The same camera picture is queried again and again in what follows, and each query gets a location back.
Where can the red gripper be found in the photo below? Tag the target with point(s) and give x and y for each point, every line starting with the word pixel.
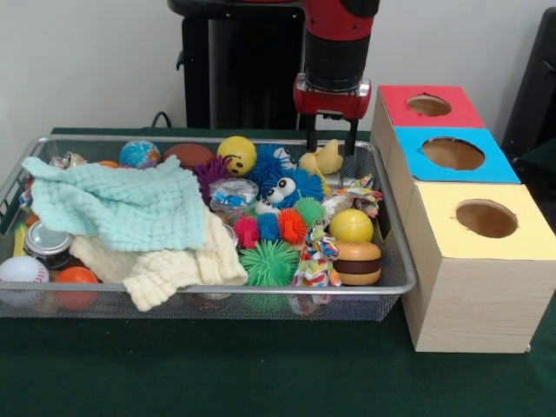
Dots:
pixel 330 103

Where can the yellow duck toy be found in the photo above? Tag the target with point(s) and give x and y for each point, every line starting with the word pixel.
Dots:
pixel 328 158

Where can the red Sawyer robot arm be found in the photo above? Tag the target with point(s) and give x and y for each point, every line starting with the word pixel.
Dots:
pixel 336 43

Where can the clear mesh bin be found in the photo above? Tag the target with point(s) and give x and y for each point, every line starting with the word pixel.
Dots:
pixel 260 308

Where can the wooden box with three holes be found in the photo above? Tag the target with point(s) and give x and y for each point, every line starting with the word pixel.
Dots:
pixel 478 304

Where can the blue spiky monster toy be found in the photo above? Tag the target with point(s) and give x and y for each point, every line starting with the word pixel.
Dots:
pixel 302 182

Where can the yellow tennis ball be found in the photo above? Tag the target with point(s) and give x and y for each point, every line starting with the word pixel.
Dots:
pixel 352 226

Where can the yellow smiley ball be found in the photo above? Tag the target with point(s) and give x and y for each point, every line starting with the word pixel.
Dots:
pixel 236 152

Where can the toy hamburger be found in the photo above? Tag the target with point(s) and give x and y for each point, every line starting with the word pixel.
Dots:
pixel 358 260

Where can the green spiky ball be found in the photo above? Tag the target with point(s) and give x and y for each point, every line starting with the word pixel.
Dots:
pixel 269 265

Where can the globe print ball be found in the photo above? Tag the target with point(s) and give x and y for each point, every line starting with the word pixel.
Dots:
pixel 139 154

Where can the cream waffle cloth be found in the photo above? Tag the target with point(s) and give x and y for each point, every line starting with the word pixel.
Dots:
pixel 174 269

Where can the black chair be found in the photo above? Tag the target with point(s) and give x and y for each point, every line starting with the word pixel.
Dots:
pixel 538 87

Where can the mint green cloth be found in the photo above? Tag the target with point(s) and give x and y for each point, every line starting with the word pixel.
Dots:
pixel 121 204

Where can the dark green table cloth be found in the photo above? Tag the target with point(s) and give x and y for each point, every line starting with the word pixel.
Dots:
pixel 260 369

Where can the orange ball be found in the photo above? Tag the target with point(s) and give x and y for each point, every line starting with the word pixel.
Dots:
pixel 76 278

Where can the white baseball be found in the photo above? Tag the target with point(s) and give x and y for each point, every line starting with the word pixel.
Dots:
pixel 21 269

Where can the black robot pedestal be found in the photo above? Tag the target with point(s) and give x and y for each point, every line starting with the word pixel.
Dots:
pixel 243 65

